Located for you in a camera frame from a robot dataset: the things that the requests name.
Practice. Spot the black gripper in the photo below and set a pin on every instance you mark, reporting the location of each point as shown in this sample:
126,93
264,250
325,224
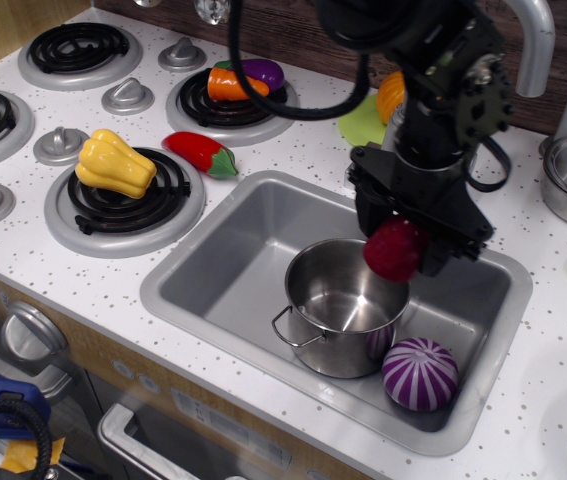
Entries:
435,200

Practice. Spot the red toy sweet potato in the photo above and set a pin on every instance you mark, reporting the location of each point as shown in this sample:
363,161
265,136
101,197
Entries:
396,248

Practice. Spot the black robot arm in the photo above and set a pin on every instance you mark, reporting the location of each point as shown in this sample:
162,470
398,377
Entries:
457,93

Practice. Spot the stainless steel pot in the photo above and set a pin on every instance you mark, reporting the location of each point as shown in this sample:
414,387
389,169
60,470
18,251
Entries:
341,317

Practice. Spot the grey toy sink basin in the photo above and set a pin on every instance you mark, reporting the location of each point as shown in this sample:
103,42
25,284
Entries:
225,283

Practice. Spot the light green round mat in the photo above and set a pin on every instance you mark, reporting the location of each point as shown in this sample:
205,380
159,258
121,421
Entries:
363,125

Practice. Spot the orange toy pumpkin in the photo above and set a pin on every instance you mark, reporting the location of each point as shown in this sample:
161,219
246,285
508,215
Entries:
390,95

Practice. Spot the purple striped toy onion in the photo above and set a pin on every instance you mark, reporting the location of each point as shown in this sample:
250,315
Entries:
420,375

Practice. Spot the back right black burner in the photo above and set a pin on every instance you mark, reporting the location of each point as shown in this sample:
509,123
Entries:
232,123

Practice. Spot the red toy chili pepper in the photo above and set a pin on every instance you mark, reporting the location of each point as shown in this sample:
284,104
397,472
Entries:
204,153

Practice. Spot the purple toy eggplant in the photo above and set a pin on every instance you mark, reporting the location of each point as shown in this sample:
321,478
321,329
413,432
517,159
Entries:
261,69

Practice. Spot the silver toy faucet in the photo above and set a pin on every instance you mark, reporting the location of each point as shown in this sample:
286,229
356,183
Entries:
538,43

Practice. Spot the orange toy carrot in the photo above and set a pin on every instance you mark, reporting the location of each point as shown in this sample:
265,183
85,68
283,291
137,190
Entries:
223,85

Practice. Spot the front right black burner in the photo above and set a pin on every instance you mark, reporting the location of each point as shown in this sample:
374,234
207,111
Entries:
107,224

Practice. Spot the hanging silver utensil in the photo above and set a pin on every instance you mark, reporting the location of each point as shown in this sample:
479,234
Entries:
148,3
213,12

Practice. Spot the yellow toy bell pepper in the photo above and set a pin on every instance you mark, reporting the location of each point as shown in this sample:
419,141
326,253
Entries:
107,162

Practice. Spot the back left black burner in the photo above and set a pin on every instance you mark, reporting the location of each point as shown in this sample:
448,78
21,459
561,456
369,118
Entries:
79,56

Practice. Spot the silver oven dial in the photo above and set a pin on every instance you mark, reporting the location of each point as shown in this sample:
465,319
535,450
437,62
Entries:
29,335

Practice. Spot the yellow cloth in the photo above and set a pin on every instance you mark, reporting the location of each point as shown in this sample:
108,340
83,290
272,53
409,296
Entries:
21,455

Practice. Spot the blue clamp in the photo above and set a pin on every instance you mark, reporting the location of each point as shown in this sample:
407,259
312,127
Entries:
24,411

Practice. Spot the silver oven door handle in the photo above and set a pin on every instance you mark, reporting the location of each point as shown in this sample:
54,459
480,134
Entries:
112,433

